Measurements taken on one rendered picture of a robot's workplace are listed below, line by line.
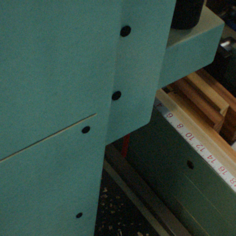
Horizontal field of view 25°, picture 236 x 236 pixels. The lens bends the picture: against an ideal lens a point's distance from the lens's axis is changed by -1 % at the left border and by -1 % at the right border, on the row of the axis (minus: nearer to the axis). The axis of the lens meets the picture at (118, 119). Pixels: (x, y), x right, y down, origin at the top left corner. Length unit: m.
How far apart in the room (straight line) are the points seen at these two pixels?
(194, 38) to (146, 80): 0.11
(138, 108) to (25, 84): 0.23
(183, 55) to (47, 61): 0.30
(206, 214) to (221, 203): 0.05
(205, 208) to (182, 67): 0.18
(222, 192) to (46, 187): 0.24
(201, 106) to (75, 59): 0.34
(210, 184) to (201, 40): 0.17
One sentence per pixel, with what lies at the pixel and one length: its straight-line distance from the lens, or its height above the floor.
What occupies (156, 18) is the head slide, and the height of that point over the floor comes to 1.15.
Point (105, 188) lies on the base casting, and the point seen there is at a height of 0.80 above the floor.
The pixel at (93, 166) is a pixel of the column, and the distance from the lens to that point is 0.52.
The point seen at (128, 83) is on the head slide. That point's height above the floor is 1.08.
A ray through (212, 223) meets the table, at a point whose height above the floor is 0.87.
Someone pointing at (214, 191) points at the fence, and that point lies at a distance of 0.66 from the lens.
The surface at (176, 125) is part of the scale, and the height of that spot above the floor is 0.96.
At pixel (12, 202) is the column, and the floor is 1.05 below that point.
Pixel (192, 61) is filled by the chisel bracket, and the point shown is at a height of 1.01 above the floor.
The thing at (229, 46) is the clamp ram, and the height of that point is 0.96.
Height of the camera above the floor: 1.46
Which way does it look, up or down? 50 degrees down
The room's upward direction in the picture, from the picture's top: 9 degrees clockwise
